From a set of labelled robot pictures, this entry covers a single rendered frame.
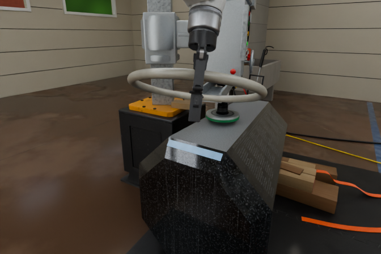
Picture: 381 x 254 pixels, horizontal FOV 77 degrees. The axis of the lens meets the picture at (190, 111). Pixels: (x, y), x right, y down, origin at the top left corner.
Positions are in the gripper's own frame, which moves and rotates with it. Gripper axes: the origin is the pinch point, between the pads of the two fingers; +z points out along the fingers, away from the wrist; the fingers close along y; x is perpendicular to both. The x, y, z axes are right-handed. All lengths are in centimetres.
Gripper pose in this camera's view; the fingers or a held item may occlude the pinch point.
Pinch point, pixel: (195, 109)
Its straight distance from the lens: 63.5
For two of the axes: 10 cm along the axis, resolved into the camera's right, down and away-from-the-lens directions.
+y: 0.0, 0.7, 10.0
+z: -1.1, 9.9, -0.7
